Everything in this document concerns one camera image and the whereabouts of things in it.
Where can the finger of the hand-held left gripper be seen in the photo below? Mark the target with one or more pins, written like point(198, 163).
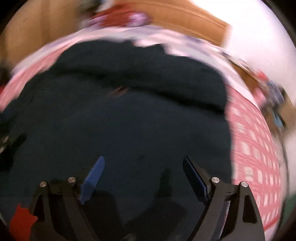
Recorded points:
point(10, 144)

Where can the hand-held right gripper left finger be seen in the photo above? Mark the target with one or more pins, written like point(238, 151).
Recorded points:
point(92, 178)

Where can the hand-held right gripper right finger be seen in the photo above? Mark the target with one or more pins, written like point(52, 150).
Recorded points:
point(194, 178)

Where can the dark navy padded jacket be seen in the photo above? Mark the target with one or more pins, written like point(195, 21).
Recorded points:
point(115, 127)

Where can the red checkered mat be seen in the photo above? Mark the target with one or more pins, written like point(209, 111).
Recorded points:
point(254, 150)

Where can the red fabric piece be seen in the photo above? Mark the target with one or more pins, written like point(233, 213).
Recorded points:
point(20, 221)

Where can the wooden nightstand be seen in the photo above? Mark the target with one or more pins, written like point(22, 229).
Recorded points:
point(249, 78)

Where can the wooden wardrobe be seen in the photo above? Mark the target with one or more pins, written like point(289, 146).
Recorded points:
point(34, 30)

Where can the patchwork quilt bed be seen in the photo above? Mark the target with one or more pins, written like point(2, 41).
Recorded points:
point(161, 34)

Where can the wooden headboard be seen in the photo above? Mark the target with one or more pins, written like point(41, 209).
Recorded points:
point(185, 20)

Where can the orange red jacket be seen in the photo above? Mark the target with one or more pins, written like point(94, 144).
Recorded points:
point(113, 16)

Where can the purple floral pillow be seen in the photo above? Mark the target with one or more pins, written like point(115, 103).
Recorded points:
point(140, 18)

